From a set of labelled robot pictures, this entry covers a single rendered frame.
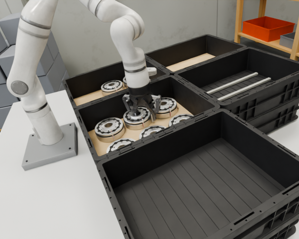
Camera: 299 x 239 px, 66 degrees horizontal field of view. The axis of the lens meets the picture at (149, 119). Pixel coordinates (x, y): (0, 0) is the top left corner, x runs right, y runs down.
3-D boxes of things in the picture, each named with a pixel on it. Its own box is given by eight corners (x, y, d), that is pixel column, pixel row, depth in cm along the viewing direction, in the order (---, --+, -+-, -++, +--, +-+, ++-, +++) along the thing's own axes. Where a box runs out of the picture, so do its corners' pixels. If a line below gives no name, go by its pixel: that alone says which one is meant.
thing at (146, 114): (129, 127, 79) (129, 126, 78) (119, 114, 87) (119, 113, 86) (155, 117, 82) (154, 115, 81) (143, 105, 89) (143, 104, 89)
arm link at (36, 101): (6, 68, 86) (28, 105, 96) (0, 78, 78) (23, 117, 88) (32, 61, 87) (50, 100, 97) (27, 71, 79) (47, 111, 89)
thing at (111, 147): (112, 167, 65) (112, 166, 65) (102, 147, 73) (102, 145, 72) (144, 152, 68) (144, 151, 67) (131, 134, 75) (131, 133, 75)
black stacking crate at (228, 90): (221, 136, 75) (223, 107, 68) (174, 99, 98) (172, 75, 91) (306, 96, 86) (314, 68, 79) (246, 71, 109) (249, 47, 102)
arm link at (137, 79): (157, 72, 79) (155, 55, 75) (147, 88, 71) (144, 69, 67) (133, 72, 82) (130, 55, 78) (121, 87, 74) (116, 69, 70)
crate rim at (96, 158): (97, 169, 58) (94, 162, 57) (75, 114, 81) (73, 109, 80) (222, 113, 69) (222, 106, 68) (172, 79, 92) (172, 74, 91)
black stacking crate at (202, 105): (107, 191, 64) (95, 163, 57) (84, 135, 87) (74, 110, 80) (220, 137, 75) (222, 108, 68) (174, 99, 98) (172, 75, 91)
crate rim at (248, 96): (222, 113, 69) (223, 106, 68) (172, 79, 92) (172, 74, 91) (313, 72, 80) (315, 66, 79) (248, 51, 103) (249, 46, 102)
